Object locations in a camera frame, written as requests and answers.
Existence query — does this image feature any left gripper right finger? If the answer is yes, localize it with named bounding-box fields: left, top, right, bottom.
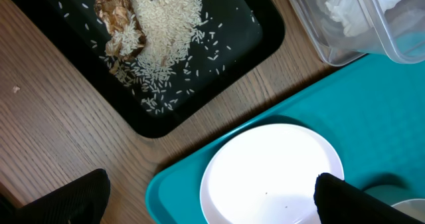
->
left=313, top=173, right=422, bottom=224

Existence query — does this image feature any large white plate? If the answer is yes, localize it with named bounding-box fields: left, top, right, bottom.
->
left=199, top=124, right=344, bottom=223

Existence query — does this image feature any white paper cup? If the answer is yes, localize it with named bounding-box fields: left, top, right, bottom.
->
left=392, top=199, right=425, bottom=222

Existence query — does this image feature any black rectangular tray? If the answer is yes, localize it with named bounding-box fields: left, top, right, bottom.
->
left=12, top=0, right=285, bottom=138

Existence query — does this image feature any clear plastic storage bin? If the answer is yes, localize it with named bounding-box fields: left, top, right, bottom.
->
left=290, top=0, right=424, bottom=66

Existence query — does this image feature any spilled rice pile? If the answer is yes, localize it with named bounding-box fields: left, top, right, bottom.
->
left=54, top=0, right=256, bottom=116

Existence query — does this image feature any brown food scrap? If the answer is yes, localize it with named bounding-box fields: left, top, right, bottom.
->
left=94, top=0, right=147, bottom=62

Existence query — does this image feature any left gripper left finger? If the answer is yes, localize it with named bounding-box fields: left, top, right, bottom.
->
left=13, top=169, right=111, bottom=224

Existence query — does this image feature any teal serving tray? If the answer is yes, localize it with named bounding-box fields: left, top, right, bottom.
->
left=145, top=55, right=424, bottom=223

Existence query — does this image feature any white napkin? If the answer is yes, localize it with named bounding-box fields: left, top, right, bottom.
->
left=316, top=0, right=402, bottom=37

